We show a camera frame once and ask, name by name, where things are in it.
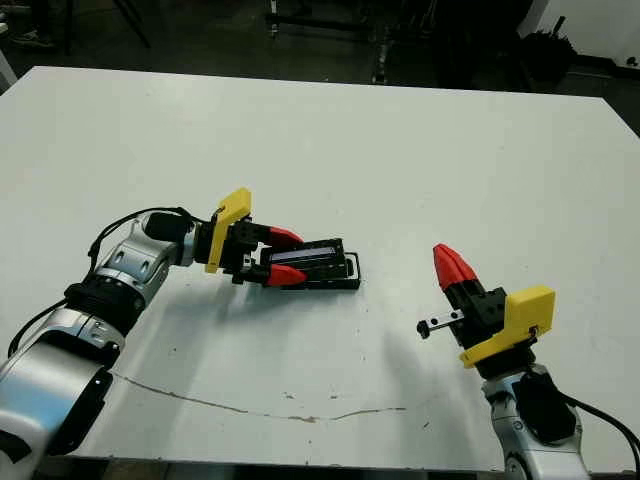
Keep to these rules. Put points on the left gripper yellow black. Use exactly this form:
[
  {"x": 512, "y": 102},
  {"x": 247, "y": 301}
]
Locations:
[{"x": 225, "y": 240}]

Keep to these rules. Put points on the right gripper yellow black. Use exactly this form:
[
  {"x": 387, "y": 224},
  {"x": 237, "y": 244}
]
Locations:
[{"x": 520, "y": 320}]

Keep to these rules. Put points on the black foil-topped block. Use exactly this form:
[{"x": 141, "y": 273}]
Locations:
[{"x": 320, "y": 260}]

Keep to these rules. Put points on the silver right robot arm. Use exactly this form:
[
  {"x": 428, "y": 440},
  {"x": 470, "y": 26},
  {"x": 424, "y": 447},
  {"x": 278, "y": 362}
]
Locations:
[{"x": 530, "y": 450}]

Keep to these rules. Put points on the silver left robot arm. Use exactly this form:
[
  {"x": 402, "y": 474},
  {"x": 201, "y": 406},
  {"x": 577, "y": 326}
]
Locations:
[{"x": 130, "y": 260}]

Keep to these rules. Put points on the black box white lining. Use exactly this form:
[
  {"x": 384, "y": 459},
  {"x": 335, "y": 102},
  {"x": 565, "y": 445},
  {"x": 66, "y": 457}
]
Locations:
[{"x": 330, "y": 286}]

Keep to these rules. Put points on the black slanted chair leg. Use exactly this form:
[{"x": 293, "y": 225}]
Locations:
[{"x": 132, "y": 22}]

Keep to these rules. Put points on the shoe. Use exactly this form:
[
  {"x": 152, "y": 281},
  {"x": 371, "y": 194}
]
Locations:
[{"x": 30, "y": 39}]

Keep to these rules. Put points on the small black wall object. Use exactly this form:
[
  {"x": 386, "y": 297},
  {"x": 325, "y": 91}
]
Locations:
[{"x": 632, "y": 60}]

